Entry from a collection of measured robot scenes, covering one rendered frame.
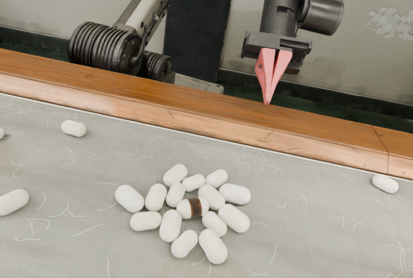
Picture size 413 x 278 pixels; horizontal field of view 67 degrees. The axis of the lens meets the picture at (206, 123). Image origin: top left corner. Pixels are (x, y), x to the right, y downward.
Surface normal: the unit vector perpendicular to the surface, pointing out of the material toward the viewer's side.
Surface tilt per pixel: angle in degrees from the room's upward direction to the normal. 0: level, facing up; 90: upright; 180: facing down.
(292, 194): 0
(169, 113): 45
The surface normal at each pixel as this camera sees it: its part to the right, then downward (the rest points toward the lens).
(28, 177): 0.16, -0.84
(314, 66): -0.11, 0.51
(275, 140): 0.01, -0.23
